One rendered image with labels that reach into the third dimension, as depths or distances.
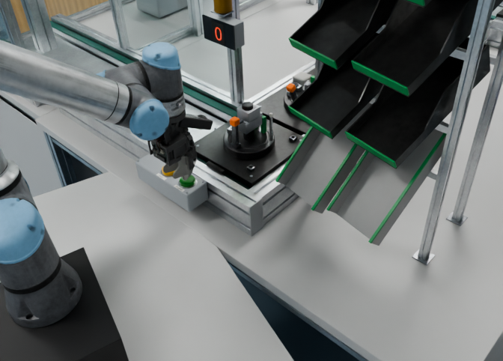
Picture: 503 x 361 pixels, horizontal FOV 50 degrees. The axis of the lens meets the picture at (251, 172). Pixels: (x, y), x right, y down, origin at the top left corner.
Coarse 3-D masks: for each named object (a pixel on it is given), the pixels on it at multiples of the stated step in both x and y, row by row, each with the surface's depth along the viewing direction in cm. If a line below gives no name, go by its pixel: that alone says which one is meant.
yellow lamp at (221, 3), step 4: (216, 0) 142; (220, 0) 142; (224, 0) 142; (228, 0) 142; (216, 4) 143; (220, 4) 143; (224, 4) 143; (228, 4) 143; (216, 8) 144; (220, 8) 143; (224, 8) 143; (228, 8) 144; (232, 8) 145; (216, 12) 145; (220, 12) 144; (224, 12) 144; (228, 12) 144
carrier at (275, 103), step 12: (300, 72) 173; (300, 84) 170; (276, 96) 166; (288, 96) 162; (264, 108) 161; (276, 108) 161; (288, 108) 158; (276, 120) 156; (288, 120) 156; (300, 120) 155; (300, 132) 152
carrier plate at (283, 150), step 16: (224, 128) 154; (208, 144) 148; (288, 144) 147; (208, 160) 144; (224, 160) 142; (240, 160) 142; (256, 160) 142; (272, 160) 141; (240, 176) 137; (256, 176) 137
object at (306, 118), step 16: (352, 64) 120; (320, 80) 120; (336, 80) 119; (352, 80) 117; (368, 80) 109; (304, 96) 119; (320, 96) 118; (336, 96) 117; (352, 96) 115; (368, 96) 112; (304, 112) 118; (320, 112) 116; (336, 112) 114; (352, 112) 111; (320, 128) 111; (336, 128) 110
